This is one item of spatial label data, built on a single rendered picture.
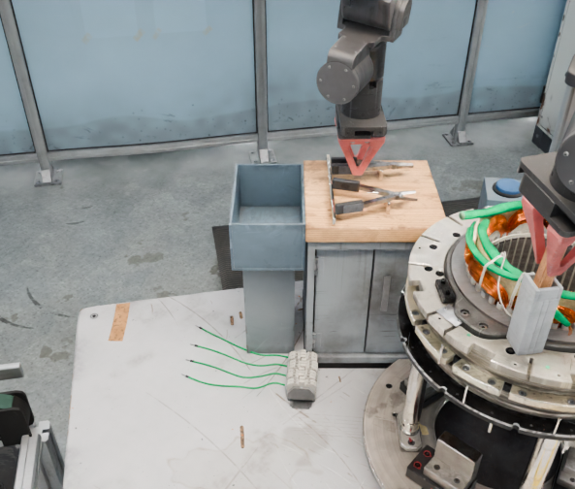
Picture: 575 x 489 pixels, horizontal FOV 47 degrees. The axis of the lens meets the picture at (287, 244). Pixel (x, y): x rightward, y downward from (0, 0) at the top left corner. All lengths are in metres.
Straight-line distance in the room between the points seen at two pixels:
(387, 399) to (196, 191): 2.09
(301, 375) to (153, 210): 1.95
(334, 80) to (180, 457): 0.57
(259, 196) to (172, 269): 1.50
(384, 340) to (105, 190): 2.18
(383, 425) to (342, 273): 0.23
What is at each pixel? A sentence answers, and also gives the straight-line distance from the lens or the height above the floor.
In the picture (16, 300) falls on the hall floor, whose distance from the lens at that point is 2.59.
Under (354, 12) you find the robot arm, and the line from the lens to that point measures 0.90.
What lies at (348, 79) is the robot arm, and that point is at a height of 1.27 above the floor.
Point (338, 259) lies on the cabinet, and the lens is 0.97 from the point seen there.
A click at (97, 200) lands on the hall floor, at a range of 3.03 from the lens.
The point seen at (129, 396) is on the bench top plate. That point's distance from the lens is 1.10.
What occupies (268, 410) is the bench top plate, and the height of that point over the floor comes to 0.78.
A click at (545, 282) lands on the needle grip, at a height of 1.19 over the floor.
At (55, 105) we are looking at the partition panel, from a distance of 3.08.
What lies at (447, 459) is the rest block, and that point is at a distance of 0.94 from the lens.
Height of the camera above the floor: 1.60
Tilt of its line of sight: 37 degrees down
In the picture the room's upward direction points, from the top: straight up
